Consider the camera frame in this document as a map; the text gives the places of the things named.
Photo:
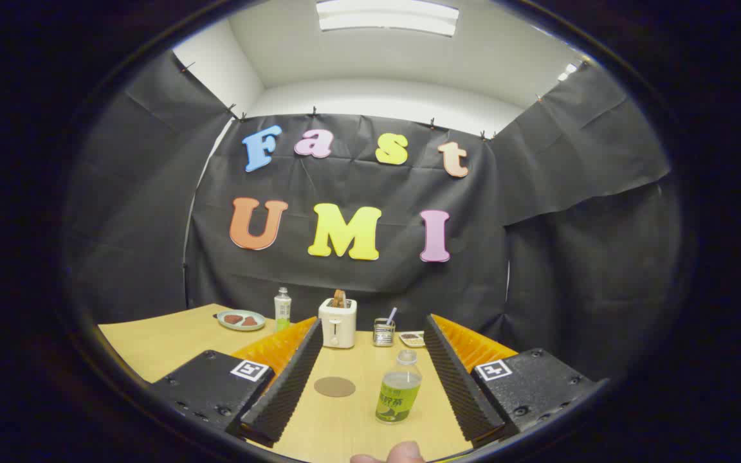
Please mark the brown toast slice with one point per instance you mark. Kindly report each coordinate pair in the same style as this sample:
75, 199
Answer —
339, 298

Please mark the capped green label bottle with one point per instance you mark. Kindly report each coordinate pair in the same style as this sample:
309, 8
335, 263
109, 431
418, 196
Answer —
282, 308

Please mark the black backdrop cloth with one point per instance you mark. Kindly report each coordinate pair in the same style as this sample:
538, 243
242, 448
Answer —
550, 270

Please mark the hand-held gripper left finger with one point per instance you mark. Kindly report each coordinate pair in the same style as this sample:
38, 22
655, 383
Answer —
283, 386

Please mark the small ceiling light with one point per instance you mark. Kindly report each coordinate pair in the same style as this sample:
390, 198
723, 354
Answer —
568, 71

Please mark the white divided tray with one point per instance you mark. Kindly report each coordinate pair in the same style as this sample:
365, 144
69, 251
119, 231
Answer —
412, 339

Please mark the brown food piece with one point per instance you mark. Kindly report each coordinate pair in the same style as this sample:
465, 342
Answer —
250, 321
233, 318

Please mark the pale straw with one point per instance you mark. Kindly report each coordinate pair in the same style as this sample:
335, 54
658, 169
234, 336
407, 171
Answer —
392, 314

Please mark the wooden table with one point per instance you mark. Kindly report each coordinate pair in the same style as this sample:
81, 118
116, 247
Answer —
345, 427

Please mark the green label juice bottle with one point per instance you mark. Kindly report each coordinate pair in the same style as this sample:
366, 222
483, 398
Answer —
398, 395

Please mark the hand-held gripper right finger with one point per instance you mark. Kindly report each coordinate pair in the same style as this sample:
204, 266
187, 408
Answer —
460, 386

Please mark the round brown coaster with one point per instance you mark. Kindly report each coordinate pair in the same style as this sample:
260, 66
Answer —
334, 386

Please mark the pale green plate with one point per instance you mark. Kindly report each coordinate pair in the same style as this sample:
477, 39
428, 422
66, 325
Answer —
229, 325

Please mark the white toaster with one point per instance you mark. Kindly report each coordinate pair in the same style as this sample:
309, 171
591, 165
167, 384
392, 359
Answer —
338, 325

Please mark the large ceiling light panel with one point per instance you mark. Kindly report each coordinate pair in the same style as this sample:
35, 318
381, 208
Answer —
386, 16

